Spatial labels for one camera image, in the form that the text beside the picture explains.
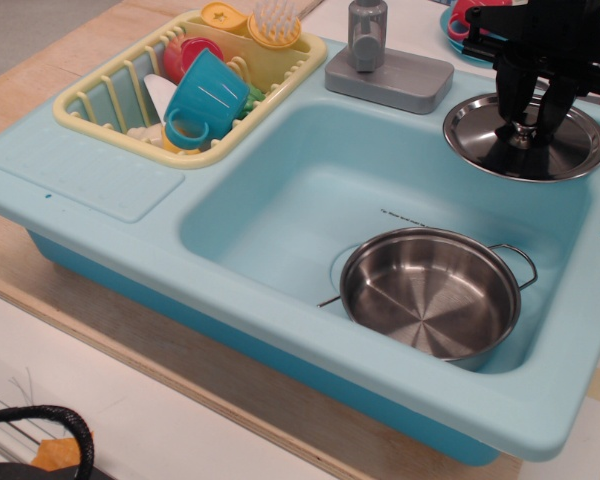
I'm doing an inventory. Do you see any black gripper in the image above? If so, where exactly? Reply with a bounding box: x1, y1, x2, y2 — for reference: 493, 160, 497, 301
463, 1, 600, 145

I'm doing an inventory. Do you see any stainless steel pot lid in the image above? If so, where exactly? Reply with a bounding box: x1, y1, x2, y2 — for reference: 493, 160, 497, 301
443, 93, 600, 183

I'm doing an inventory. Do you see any pink plastic cup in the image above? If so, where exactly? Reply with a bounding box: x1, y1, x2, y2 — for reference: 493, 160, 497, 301
447, 0, 489, 42

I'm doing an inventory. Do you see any teal plastic plate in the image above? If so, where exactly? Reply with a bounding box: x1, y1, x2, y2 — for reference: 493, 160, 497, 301
439, 6, 488, 68

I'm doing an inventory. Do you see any grey toy faucet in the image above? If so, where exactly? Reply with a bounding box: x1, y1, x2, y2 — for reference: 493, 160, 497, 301
325, 1, 455, 114

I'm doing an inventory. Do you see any yellow dish brush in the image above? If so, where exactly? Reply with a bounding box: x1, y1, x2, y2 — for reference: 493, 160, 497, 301
247, 1, 302, 49

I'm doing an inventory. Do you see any green plastic item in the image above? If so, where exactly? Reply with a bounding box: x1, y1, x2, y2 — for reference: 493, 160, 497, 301
237, 84, 266, 120

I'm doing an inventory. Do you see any blue plastic cup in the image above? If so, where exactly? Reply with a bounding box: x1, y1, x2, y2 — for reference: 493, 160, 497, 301
164, 50, 249, 148

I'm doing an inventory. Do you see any yellow star soap bottle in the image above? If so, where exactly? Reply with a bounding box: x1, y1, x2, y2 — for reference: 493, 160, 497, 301
200, 1, 248, 35

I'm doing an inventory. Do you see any red plastic cup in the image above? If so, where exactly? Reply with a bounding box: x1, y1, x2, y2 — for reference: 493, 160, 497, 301
163, 36, 224, 84

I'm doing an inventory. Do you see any yellow dish rack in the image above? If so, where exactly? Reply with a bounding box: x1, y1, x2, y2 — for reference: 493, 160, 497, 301
52, 10, 327, 169

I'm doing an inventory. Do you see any yellow plastic cup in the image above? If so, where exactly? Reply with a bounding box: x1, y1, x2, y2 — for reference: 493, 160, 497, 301
161, 122, 200, 155

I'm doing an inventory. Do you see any white plastic plate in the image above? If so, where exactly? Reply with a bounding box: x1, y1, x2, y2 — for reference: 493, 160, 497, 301
144, 74, 177, 123

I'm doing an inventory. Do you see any orange tape piece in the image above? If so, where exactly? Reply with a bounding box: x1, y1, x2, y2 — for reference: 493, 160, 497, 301
31, 438, 80, 472

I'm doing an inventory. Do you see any black braided cable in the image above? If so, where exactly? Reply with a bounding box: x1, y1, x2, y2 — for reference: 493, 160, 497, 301
0, 405, 96, 480

